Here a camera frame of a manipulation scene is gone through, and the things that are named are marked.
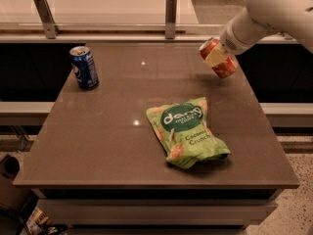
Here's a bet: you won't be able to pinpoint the dark bin at left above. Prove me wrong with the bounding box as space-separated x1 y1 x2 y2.
0 155 33 212

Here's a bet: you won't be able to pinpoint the blue pepsi can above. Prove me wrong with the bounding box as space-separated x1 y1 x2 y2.
69 46 99 89

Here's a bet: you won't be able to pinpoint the packages under table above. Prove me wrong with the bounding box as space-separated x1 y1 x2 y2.
21 208 68 235

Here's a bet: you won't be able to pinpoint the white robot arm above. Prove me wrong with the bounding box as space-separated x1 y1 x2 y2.
203 0 313 68

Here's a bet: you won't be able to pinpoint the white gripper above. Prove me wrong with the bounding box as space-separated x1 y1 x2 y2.
203 8 277 68

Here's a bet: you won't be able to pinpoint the left metal railing bracket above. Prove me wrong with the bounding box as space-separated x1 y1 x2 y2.
33 0 59 39

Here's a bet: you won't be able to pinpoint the middle metal railing bracket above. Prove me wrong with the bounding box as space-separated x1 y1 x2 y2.
165 0 177 39

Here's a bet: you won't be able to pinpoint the metal railing bracket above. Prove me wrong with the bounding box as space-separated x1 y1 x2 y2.
33 0 59 39
165 0 177 39

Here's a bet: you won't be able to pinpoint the orange coke can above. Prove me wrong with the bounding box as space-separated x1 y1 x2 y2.
200 37 238 78

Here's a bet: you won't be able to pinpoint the green chips bag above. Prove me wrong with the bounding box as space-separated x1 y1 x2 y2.
146 97 231 169

